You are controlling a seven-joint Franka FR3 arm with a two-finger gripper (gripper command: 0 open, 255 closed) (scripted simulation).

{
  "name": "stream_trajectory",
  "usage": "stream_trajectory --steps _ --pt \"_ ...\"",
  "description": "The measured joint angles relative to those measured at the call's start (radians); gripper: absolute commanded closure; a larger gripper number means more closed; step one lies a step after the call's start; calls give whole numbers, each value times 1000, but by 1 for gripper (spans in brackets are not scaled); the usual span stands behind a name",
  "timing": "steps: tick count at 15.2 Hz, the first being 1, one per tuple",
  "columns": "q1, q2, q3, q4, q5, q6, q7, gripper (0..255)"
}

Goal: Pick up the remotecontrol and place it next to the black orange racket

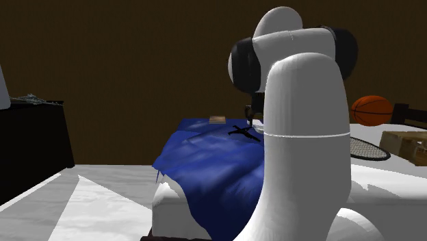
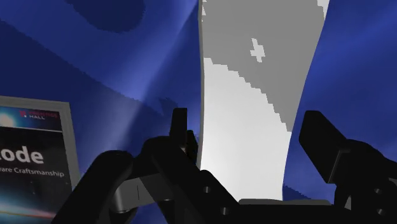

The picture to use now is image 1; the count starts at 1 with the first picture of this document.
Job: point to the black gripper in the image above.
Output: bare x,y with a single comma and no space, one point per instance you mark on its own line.
257,101

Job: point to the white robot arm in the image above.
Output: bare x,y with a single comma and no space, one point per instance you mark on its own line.
305,133

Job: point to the white flat object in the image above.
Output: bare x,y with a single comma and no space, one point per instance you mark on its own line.
258,127

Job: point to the black cross-shaped object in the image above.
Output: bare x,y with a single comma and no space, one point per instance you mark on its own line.
242,131

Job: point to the tan flat block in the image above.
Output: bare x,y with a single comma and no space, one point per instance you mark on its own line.
217,119

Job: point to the blue blanket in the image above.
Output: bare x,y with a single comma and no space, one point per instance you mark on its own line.
213,167

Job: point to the orange basketball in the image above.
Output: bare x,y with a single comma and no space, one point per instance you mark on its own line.
371,110

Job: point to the black racket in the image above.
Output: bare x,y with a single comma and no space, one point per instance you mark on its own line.
367,150

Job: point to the white bed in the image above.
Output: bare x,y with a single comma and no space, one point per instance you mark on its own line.
383,193

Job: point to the grey crumpled object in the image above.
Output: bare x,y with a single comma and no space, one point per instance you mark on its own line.
31,99

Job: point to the black cabinet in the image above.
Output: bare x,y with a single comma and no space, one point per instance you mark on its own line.
30,143

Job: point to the white upright object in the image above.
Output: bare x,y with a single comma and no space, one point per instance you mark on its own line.
3,91

